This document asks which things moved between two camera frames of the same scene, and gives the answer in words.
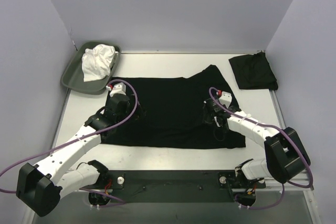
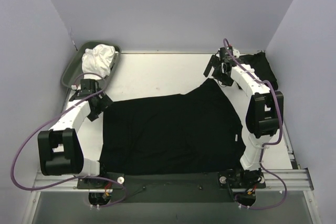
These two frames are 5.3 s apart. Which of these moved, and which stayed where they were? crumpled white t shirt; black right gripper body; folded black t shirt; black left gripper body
Moved: black right gripper body; black left gripper body
Stayed: crumpled white t shirt; folded black t shirt
